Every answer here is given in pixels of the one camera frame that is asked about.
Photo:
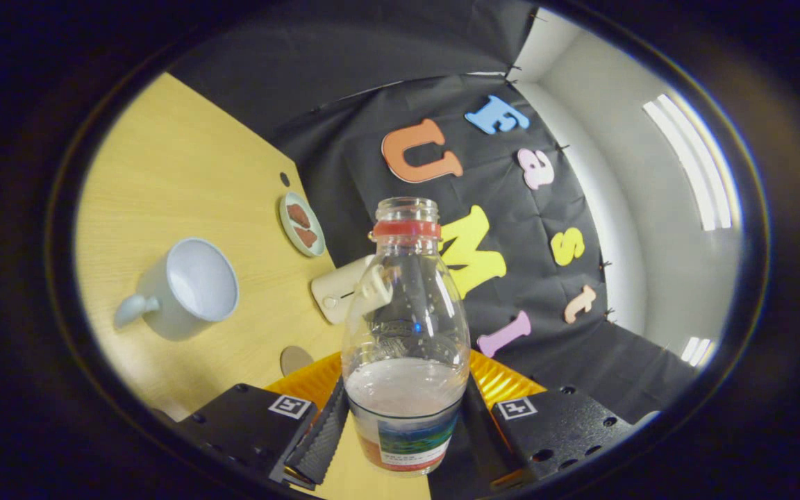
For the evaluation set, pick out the round brown coaster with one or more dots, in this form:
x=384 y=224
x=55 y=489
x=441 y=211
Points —
x=294 y=361

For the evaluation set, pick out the black backdrop cloth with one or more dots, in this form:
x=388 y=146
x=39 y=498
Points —
x=344 y=104

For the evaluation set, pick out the pale green plate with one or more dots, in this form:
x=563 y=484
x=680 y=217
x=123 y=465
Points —
x=287 y=232

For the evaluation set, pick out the white cup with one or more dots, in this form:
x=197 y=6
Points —
x=164 y=305

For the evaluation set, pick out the small ceiling light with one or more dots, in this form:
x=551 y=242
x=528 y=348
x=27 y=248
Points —
x=696 y=351

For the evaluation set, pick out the long ceiling light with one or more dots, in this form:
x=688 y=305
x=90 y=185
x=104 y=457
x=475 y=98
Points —
x=692 y=163

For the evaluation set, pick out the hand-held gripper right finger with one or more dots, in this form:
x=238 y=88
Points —
x=483 y=444

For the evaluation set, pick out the clear plastic juice bottle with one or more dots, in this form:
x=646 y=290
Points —
x=407 y=333

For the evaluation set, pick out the white toaster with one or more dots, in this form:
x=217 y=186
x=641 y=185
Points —
x=334 y=292

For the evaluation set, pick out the wooden table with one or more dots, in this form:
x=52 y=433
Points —
x=185 y=187

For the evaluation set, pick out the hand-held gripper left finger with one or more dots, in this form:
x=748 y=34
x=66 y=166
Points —
x=320 y=437

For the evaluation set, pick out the brown meat piece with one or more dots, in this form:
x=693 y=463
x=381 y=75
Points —
x=306 y=237
x=298 y=215

